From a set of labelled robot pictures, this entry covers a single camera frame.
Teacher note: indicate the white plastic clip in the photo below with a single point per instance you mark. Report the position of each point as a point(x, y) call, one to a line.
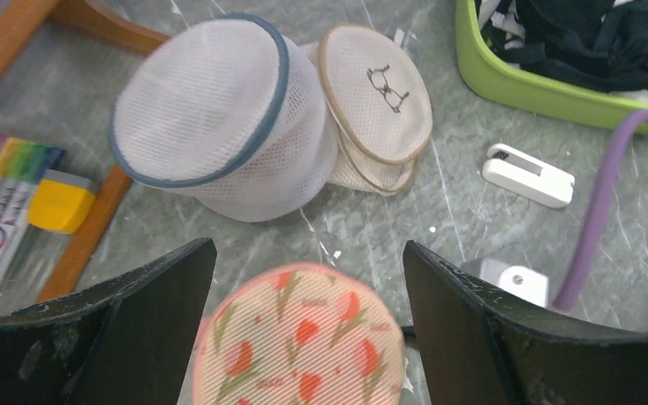
point(529, 177)

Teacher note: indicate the black clothes pile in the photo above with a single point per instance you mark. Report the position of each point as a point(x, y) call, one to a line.
point(597, 45)

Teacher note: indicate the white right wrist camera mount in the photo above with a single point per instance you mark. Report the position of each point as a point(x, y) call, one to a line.
point(520, 281)

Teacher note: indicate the white blue-rimmed mesh bag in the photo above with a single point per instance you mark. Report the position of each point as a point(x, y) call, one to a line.
point(230, 112)

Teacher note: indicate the beige mesh bag with glasses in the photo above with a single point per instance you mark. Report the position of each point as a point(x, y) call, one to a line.
point(379, 110)

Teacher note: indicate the pink floral mesh laundry bag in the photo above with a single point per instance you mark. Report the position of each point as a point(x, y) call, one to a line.
point(301, 333)

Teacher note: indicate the orange wooden shelf rack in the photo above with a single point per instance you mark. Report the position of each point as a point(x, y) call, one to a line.
point(19, 20)

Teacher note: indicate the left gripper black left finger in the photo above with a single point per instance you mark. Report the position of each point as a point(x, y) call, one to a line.
point(127, 340)

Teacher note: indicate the green plastic basket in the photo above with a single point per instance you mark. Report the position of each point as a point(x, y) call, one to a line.
point(491, 78)

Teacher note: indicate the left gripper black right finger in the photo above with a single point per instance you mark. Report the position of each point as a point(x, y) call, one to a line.
point(482, 345)

